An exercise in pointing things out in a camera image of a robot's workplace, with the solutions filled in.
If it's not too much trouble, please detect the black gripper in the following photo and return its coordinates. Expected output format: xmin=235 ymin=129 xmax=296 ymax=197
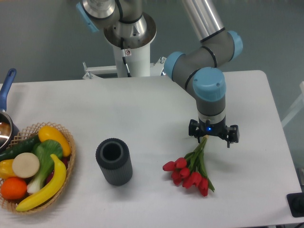
xmin=188 ymin=119 xmax=239 ymax=148

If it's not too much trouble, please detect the red tulip bouquet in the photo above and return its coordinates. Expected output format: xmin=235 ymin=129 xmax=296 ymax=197
xmin=162 ymin=136 xmax=215 ymax=197

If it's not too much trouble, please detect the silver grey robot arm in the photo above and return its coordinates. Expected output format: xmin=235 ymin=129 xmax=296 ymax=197
xmin=76 ymin=0 xmax=243 ymax=144

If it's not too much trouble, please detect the dark grey ribbed vase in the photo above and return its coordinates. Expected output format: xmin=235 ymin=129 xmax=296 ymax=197
xmin=95 ymin=138 xmax=133 ymax=186

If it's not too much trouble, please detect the black device at edge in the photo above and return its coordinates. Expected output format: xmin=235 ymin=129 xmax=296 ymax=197
xmin=286 ymin=192 xmax=304 ymax=218

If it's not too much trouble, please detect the yellow plastic banana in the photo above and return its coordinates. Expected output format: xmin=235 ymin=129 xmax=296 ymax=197
xmin=16 ymin=154 xmax=67 ymax=212

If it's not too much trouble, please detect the yellow lemon toy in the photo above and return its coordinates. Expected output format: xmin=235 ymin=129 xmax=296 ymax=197
xmin=38 ymin=125 xmax=71 ymax=157

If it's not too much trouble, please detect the green bok choy toy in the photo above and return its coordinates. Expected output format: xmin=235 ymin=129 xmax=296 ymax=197
xmin=27 ymin=140 xmax=63 ymax=195

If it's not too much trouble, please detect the green cucumber toy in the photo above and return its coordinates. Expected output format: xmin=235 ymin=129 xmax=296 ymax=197
xmin=0 ymin=134 xmax=40 ymax=161

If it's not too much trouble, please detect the beige round radish slice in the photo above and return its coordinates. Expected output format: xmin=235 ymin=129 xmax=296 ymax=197
xmin=12 ymin=152 xmax=40 ymax=178

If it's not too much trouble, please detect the orange plastic orange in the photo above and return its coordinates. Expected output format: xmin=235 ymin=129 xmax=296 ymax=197
xmin=0 ymin=177 xmax=27 ymax=200

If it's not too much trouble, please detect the yellow pepper toy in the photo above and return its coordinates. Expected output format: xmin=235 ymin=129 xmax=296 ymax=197
xmin=0 ymin=159 xmax=16 ymax=180

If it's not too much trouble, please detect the woven wicker basket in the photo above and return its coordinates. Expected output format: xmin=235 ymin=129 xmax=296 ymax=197
xmin=0 ymin=122 xmax=76 ymax=215

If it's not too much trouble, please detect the white frame at right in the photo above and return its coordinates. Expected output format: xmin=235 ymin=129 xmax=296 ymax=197
xmin=281 ymin=81 xmax=304 ymax=128

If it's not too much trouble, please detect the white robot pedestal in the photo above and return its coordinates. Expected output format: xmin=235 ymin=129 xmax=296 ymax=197
xmin=83 ymin=12 xmax=166 ymax=79

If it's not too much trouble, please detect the blue handled steel pot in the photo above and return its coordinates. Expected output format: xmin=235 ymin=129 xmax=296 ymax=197
xmin=0 ymin=68 xmax=19 ymax=152

